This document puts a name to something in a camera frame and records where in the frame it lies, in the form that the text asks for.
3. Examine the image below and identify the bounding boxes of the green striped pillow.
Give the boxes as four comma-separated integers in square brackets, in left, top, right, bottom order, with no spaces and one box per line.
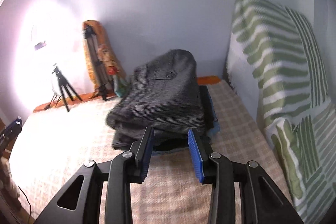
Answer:
[231,0,330,128]

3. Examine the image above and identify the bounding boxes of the orange patterned scarf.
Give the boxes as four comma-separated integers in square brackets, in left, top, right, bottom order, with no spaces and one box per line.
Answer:
[82,20,126,90]

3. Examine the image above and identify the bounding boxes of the black folded garment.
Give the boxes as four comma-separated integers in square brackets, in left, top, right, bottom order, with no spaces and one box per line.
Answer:
[106,85,215,153]

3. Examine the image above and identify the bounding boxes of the green leaf pillow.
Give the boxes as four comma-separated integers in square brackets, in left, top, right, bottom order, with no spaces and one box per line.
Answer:
[264,101,335,223]

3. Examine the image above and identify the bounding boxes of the black mini tripod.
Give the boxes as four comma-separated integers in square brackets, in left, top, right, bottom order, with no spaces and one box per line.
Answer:
[52,64,82,112]

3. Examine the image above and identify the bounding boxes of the pink plaid bed sheet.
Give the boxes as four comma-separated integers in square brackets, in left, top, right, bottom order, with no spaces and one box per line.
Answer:
[9,81,289,223]

